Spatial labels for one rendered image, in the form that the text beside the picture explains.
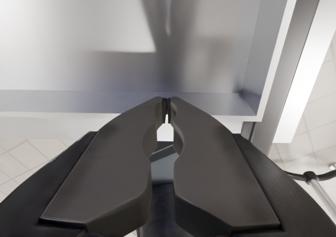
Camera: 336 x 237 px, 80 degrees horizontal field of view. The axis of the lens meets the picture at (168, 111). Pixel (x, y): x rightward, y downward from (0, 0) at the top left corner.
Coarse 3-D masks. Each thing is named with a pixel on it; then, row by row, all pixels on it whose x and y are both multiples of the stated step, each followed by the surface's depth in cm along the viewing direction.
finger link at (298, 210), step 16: (240, 144) 8; (256, 160) 7; (256, 176) 6; (272, 176) 6; (288, 176) 6; (272, 192) 6; (288, 192) 6; (304, 192) 6; (272, 208) 6; (288, 208) 6; (304, 208) 6; (320, 208) 6; (288, 224) 5; (304, 224) 5; (320, 224) 5
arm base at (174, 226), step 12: (156, 192) 33; (168, 192) 32; (156, 204) 32; (168, 204) 31; (156, 216) 31; (168, 216) 30; (144, 228) 31; (156, 228) 30; (168, 228) 29; (180, 228) 29
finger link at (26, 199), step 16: (80, 144) 8; (64, 160) 7; (32, 176) 6; (48, 176) 6; (64, 176) 6; (16, 192) 6; (32, 192) 6; (48, 192) 6; (0, 208) 6; (16, 208) 6; (32, 208) 6; (0, 224) 5; (16, 224) 5; (32, 224) 5; (48, 224) 5
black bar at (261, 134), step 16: (304, 0) 11; (304, 16) 11; (288, 32) 11; (304, 32) 11; (288, 48) 12; (288, 64) 12; (288, 80) 13; (272, 96) 14; (272, 112) 14; (256, 128) 15; (272, 128) 15; (256, 144) 16
